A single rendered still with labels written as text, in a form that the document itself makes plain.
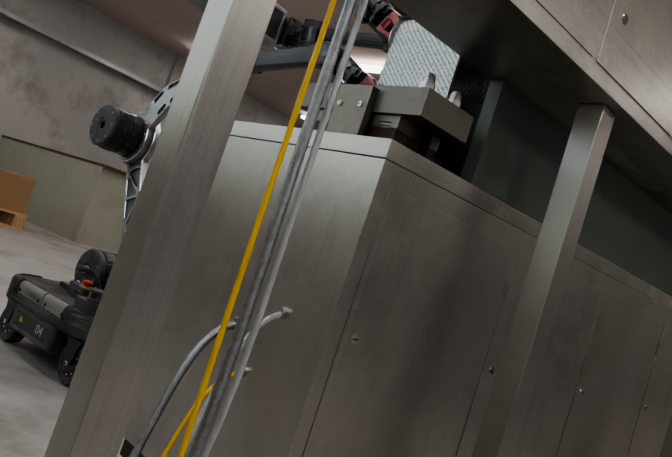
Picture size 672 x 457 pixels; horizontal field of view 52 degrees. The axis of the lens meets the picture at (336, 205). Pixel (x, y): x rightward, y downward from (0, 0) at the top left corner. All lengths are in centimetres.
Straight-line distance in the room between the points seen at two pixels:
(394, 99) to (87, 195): 658
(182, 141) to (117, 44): 999
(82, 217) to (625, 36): 679
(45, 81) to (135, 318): 952
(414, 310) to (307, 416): 31
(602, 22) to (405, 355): 76
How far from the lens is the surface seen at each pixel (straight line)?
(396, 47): 179
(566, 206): 151
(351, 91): 149
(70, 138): 1053
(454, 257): 149
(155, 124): 292
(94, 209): 780
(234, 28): 85
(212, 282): 158
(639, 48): 160
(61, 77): 1040
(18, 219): 720
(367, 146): 133
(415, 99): 138
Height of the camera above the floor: 64
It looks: 5 degrees up
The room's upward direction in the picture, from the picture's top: 18 degrees clockwise
